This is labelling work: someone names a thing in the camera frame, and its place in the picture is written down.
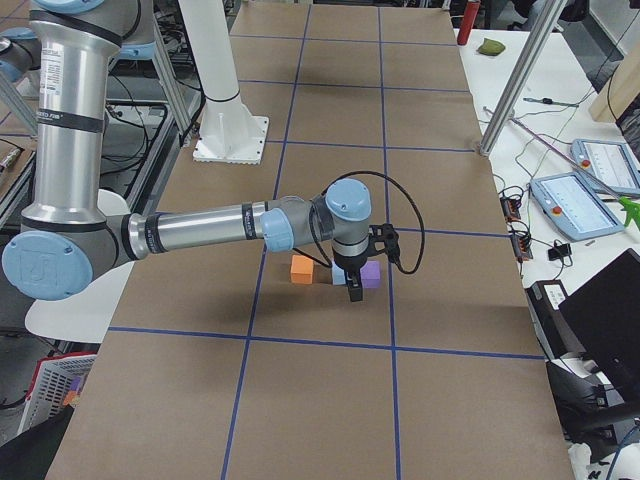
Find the black electronics box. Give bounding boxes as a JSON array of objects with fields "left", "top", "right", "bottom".
[{"left": 525, "top": 280, "right": 585, "bottom": 359}]

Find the far blue teach pendant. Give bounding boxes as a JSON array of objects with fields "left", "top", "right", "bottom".
[{"left": 570, "top": 139, "right": 639, "bottom": 195}]

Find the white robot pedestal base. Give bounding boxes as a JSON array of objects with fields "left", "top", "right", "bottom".
[{"left": 179, "top": 0, "right": 269, "bottom": 164}]

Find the white perforated basket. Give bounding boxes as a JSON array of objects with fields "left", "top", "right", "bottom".
[{"left": 17, "top": 352, "right": 97, "bottom": 435}]

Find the green plastic clamp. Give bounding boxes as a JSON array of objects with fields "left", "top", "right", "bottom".
[{"left": 618, "top": 196, "right": 640, "bottom": 229}]

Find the blue teach pendant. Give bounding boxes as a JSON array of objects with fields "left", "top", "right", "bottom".
[
  {"left": 530, "top": 173, "right": 624, "bottom": 241},
  {"left": 570, "top": 139, "right": 639, "bottom": 195}
]

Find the grey aluminium frame post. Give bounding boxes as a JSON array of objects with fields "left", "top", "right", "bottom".
[{"left": 479, "top": 1, "right": 566, "bottom": 157}]

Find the orange foam block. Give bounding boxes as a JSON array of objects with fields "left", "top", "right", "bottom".
[{"left": 290, "top": 255, "right": 314, "bottom": 285}]

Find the orange terminal board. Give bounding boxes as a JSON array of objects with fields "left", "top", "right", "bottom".
[{"left": 499, "top": 194, "right": 533, "bottom": 263}]

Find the light blue foam block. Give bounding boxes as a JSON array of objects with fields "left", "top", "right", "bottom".
[{"left": 331, "top": 263, "right": 346, "bottom": 285}]

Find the white plastic chair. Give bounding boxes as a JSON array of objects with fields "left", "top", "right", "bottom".
[{"left": 24, "top": 188, "right": 136, "bottom": 345}]

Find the brown paper table mat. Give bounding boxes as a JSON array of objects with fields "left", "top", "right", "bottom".
[{"left": 42, "top": 3, "right": 575, "bottom": 480}]

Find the purple foam block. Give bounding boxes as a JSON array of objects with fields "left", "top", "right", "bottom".
[{"left": 360, "top": 260, "right": 381, "bottom": 289}]

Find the near blue teach pendant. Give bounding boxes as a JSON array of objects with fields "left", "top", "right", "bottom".
[{"left": 530, "top": 173, "right": 624, "bottom": 241}]

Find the red bottle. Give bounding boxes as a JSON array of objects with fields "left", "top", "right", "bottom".
[{"left": 456, "top": 0, "right": 481, "bottom": 46}]

